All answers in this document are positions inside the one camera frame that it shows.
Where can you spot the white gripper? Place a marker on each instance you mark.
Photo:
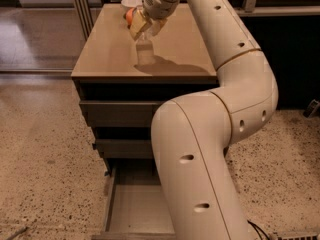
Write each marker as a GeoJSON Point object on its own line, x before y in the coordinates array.
{"type": "Point", "coordinates": [160, 4]}

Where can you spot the metal window frame post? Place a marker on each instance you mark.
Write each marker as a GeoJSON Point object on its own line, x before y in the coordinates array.
{"type": "Point", "coordinates": [85, 16]}

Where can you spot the grey drawer cabinet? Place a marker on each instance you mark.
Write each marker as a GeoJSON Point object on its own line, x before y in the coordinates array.
{"type": "Point", "coordinates": [108, 70]}

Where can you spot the grey top drawer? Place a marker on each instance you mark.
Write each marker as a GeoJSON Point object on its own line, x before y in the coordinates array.
{"type": "Point", "coordinates": [119, 113]}

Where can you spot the white plastic cup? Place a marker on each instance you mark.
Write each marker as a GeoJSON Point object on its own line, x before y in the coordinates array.
{"type": "Point", "coordinates": [127, 5]}

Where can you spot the grey metal rod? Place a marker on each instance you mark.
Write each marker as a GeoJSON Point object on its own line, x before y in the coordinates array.
{"type": "Point", "coordinates": [17, 233]}

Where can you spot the grey middle drawer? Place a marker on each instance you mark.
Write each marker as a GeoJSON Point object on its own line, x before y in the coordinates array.
{"type": "Point", "coordinates": [123, 149]}

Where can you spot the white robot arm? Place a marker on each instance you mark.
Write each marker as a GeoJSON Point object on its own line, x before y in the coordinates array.
{"type": "Point", "coordinates": [190, 133]}

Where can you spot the grey floor power strip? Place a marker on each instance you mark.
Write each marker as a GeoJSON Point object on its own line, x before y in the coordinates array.
{"type": "Point", "coordinates": [295, 235]}

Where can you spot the clear plastic water bottle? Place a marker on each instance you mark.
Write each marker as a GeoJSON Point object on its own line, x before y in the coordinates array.
{"type": "Point", "coordinates": [145, 51]}

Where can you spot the dark device on floor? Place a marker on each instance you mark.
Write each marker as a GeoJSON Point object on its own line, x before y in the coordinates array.
{"type": "Point", "coordinates": [312, 108]}

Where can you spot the grey open bottom drawer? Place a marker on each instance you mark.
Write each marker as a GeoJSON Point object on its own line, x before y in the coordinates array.
{"type": "Point", "coordinates": [136, 208]}

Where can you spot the orange fruit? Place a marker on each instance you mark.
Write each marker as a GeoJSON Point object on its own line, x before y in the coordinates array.
{"type": "Point", "coordinates": [129, 16]}

